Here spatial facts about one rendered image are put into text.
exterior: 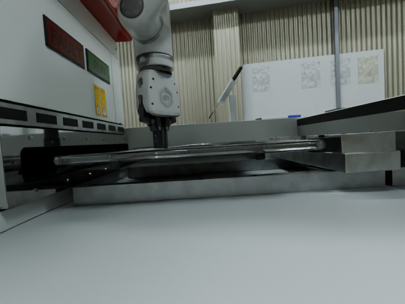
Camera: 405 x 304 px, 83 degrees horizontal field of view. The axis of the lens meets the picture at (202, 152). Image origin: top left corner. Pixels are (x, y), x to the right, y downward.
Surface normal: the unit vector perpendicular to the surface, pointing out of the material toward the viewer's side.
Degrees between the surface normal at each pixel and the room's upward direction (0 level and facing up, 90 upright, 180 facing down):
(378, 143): 90
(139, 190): 90
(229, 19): 90
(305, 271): 0
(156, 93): 89
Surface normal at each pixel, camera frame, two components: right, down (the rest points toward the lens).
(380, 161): 0.00, 0.05
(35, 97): 1.00, -0.06
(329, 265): -0.06, -1.00
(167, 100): 0.81, -0.02
